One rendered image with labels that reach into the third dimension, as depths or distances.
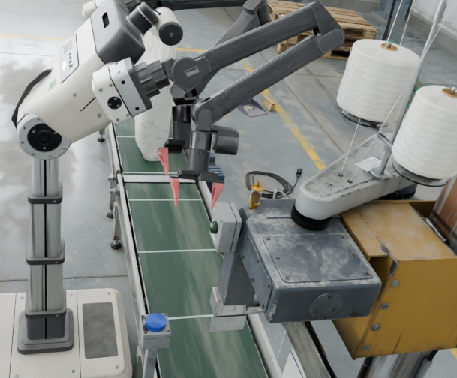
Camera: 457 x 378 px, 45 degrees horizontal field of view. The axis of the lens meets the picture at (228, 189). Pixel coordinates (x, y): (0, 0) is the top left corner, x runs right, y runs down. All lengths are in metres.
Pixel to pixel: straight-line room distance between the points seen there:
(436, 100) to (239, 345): 1.41
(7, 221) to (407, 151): 2.62
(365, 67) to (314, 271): 0.49
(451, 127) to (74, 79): 0.97
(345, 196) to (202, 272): 1.37
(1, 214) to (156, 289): 1.34
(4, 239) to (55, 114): 1.70
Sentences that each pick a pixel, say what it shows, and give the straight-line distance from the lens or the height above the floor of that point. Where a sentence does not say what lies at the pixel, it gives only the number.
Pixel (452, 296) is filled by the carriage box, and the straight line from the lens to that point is 1.43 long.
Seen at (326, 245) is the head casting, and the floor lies 1.34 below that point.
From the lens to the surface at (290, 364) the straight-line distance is 1.47.
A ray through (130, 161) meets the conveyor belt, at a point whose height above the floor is 0.38.
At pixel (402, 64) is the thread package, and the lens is 1.32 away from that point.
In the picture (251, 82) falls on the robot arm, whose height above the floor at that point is 1.52.
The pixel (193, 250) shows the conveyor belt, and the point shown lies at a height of 0.38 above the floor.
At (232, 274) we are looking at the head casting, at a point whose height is 1.17.
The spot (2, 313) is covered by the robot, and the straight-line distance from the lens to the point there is 2.49.
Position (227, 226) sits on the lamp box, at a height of 1.32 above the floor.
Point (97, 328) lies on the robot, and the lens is 2.41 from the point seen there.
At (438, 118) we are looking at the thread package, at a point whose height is 1.65.
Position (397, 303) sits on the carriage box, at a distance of 1.35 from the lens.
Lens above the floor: 2.03
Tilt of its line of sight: 32 degrees down
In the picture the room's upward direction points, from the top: 11 degrees clockwise
